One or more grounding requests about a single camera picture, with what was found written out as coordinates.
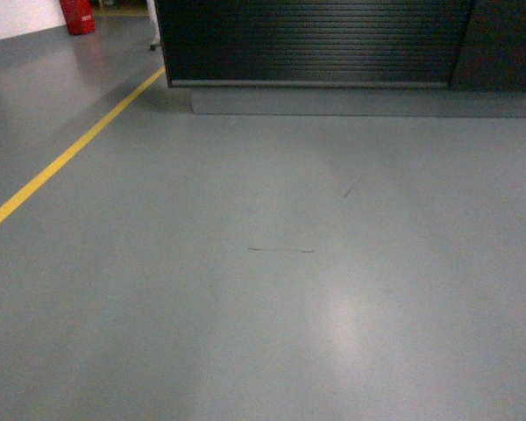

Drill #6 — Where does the black checkout counter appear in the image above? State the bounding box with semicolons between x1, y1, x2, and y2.
157;1;526;118

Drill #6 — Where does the white rolling stand leg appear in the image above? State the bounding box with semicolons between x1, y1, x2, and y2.
146;0;160;51

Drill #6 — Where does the red fire extinguisher box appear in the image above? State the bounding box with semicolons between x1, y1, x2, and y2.
60;0;96;35

